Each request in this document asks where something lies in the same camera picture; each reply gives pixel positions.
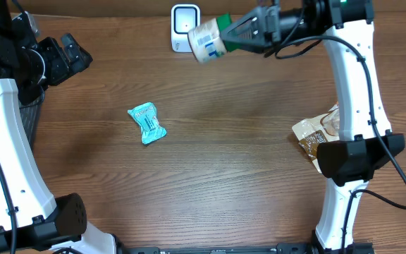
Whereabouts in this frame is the green lid jar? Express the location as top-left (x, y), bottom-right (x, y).
top-left (187, 13), bottom-right (239, 64)

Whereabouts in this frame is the teal snack wrapper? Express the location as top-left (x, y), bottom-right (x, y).
top-left (128, 102), bottom-right (167, 145)

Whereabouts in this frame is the beige dried food pouch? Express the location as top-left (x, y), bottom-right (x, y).
top-left (292, 103), bottom-right (340, 173)

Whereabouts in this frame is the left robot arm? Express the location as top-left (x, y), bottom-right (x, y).
top-left (0, 1), bottom-right (123, 253)

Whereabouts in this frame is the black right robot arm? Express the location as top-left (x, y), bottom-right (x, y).
top-left (220, 0), bottom-right (405, 253)

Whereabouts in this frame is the white barcode scanner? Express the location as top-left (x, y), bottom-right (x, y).
top-left (171, 4), bottom-right (201, 53)

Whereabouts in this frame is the grey plastic mesh basket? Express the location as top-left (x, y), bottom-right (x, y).
top-left (20, 92), bottom-right (45, 150)

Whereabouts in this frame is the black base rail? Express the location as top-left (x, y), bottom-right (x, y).
top-left (125, 241), bottom-right (376, 254)

